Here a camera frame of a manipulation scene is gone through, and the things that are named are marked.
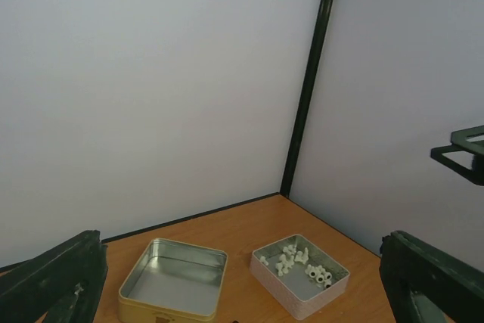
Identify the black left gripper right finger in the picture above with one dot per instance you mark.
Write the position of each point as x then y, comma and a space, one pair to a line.
425, 284

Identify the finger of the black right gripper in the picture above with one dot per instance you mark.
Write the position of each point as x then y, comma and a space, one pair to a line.
464, 142

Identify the white chess pieces pile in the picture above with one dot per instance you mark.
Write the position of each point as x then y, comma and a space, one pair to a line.
283, 263

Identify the black enclosure frame post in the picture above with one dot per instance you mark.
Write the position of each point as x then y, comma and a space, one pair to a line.
308, 84

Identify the gold square tin box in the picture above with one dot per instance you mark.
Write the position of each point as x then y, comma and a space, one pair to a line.
173, 282

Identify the white patterned tin lid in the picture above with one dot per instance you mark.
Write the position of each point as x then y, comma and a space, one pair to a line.
300, 297

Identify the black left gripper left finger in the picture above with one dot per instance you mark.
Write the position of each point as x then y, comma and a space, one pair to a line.
63, 284

